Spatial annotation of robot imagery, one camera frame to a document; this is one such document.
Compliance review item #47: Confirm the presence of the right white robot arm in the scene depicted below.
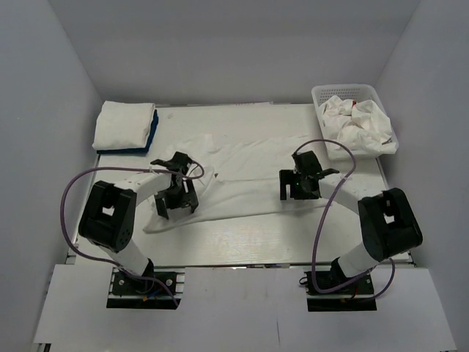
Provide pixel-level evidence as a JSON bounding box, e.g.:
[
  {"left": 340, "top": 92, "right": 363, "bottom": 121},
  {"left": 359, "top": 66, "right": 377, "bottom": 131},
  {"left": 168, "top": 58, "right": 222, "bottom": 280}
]
[{"left": 279, "top": 151, "right": 423, "bottom": 294}]

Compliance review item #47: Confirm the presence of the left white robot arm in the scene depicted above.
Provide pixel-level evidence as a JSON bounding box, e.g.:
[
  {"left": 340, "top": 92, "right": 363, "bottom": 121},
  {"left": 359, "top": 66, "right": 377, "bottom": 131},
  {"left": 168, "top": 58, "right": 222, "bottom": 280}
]
[{"left": 78, "top": 152, "right": 199, "bottom": 293}]

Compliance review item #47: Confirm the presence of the purple cable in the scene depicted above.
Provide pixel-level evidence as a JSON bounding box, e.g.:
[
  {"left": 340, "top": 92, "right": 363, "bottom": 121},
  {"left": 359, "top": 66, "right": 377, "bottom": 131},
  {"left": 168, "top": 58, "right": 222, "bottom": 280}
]
[
  {"left": 59, "top": 161, "right": 205, "bottom": 309},
  {"left": 292, "top": 139, "right": 396, "bottom": 302}
]

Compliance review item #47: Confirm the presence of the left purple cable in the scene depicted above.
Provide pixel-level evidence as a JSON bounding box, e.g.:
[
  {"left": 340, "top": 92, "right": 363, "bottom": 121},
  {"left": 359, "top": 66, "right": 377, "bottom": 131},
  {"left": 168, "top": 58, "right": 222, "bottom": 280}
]
[{"left": 59, "top": 161, "right": 205, "bottom": 309}]

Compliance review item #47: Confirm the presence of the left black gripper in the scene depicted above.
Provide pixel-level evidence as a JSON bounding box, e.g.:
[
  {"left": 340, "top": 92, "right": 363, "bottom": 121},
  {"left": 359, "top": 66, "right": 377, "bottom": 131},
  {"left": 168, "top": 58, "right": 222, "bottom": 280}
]
[{"left": 154, "top": 178, "right": 197, "bottom": 218}]

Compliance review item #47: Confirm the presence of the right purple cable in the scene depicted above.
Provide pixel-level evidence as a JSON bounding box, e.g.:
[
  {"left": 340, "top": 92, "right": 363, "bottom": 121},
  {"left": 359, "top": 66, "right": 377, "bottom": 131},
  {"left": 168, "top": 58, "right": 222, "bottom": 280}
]
[{"left": 292, "top": 139, "right": 396, "bottom": 302}]

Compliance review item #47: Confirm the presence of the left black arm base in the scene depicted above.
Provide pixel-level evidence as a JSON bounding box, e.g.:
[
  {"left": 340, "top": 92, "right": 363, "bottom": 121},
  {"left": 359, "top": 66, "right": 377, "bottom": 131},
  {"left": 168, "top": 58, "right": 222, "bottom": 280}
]
[{"left": 106, "top": 269, "right": 185, "bottom": 310}]

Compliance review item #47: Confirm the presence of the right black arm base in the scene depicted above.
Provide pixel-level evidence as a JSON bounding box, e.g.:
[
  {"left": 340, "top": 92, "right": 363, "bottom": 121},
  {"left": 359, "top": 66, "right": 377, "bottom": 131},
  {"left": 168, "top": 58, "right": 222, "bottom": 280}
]
[{"left": 298, "top": 271, "right": 377, "bottom": 312}]

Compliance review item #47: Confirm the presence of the white robot print t shirt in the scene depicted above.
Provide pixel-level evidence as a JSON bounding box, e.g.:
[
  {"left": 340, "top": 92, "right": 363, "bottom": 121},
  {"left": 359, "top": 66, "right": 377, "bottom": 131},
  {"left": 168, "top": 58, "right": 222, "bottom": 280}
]
[{"left": 143, "top": 134, "right": 326, "bottom": 234}]

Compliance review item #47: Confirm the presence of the folded white t shirt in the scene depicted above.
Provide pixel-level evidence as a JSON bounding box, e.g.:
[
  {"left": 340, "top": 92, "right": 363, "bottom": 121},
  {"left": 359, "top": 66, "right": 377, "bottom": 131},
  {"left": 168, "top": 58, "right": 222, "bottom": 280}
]
[{"left": 92, "top": 100, "right": 155, "bottom": 151}]

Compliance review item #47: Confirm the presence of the white red print t shirt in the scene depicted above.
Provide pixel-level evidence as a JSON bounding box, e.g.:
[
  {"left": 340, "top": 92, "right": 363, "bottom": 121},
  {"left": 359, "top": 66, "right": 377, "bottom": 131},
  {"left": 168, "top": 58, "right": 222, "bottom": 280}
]
[{"left": 319, "top": 95, "right": 398, "bottom": 154}]

